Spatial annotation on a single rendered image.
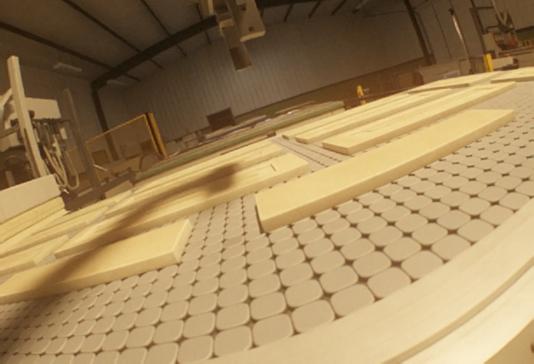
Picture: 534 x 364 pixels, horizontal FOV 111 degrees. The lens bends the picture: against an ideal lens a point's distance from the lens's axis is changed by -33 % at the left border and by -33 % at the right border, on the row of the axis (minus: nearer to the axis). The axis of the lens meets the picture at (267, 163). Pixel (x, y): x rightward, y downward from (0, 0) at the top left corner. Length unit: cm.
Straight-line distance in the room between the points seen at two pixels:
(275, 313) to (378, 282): 8
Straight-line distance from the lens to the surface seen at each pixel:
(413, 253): 23
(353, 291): 21
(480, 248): 23
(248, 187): 54
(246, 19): 55
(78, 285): 46
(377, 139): 61
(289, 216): 34
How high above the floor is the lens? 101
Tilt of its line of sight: 10 degrees down
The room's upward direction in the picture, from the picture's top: 20 degrees counter-clockwise
